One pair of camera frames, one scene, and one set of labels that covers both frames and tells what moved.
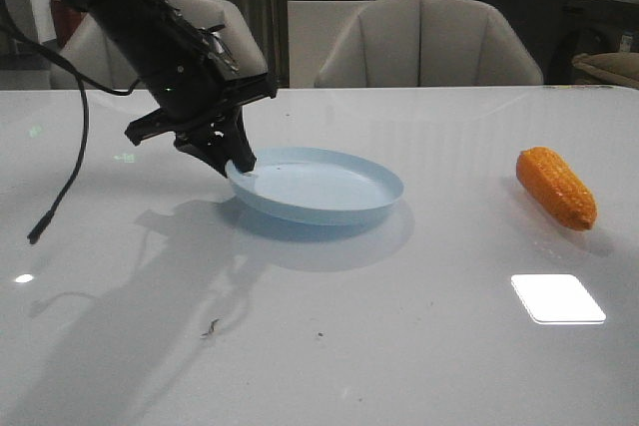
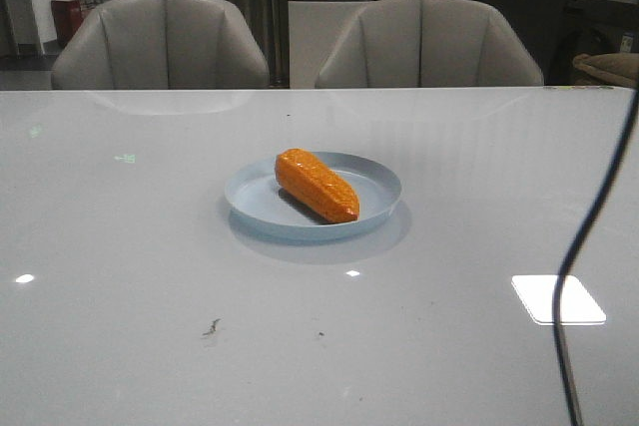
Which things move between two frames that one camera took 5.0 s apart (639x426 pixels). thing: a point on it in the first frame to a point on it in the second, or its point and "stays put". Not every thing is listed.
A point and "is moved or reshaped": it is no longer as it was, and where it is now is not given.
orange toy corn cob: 553,183 to 316,186
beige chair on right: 422,40 stays put
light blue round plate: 313,187 is moved or reshaped
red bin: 65,18 stays put
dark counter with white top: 559,11 stays put
